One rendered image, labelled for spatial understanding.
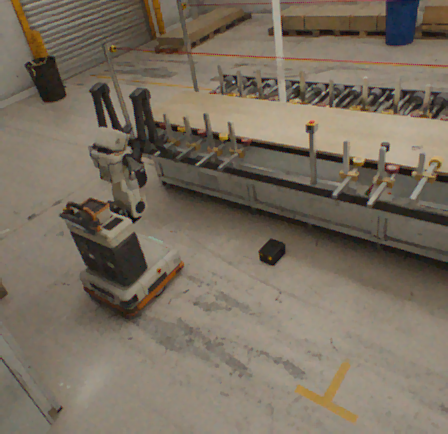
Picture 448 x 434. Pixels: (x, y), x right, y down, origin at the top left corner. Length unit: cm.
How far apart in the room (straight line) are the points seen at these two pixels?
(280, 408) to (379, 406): 59
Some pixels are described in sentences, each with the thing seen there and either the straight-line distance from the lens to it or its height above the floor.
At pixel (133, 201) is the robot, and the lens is 348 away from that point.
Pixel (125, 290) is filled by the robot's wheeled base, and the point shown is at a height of 28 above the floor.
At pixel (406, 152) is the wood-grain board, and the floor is 90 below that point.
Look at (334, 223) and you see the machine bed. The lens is 393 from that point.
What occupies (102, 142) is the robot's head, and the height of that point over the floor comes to 132.
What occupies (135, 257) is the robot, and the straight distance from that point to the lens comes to 343.
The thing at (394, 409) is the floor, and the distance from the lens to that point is 303.
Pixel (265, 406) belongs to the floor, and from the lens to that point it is 301.
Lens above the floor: 261
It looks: 36 degrees down
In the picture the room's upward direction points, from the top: 11 degrees counter-clockwise
